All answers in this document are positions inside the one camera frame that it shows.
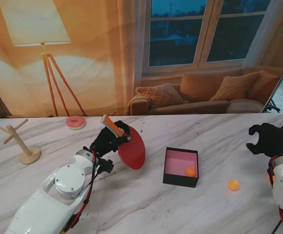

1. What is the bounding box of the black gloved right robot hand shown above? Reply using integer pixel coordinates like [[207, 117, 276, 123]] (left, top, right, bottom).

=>
[[245, 123, 283, 158]]

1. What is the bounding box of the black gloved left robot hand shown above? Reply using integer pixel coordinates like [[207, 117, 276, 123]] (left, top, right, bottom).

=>
[[89, 119, 132, 159]]

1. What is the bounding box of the red ping pong bat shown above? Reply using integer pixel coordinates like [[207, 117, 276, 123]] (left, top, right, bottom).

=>
[[100, 114, 146, 171]]

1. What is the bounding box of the black box with pink inside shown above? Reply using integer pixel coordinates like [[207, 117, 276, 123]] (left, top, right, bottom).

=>
[[162, 146, 200, 188]]

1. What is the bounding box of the black tripod stand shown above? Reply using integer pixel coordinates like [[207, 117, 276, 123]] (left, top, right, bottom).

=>
[[263, 97, 282, 114]]

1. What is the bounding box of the pink frosted toy donut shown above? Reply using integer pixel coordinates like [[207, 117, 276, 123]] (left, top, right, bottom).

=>
[[66, 116, 86, 131]]

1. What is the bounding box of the wooden peg stand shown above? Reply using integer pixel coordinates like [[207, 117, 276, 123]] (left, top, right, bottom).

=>
[[0, 118, 41, 165]]

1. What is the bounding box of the printed living room backdrop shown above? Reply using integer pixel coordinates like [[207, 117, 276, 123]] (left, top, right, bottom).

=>
[[0, 0, 283, 120]]

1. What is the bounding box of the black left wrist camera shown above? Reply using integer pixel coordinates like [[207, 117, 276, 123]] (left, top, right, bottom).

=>
[[98, 158, 115, 174]]

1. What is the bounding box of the red black left arm cable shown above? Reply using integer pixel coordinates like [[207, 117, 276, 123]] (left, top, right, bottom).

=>
[[61, 151, 98, 234]]

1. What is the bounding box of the red black arm cable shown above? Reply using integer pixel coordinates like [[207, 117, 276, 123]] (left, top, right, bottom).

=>
[[267, 156, 283, 234], [61, 151, 98, 234]]

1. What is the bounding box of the red black right arm cable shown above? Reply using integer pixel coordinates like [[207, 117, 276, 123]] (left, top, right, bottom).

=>
[[267, 156, 283, 234]]

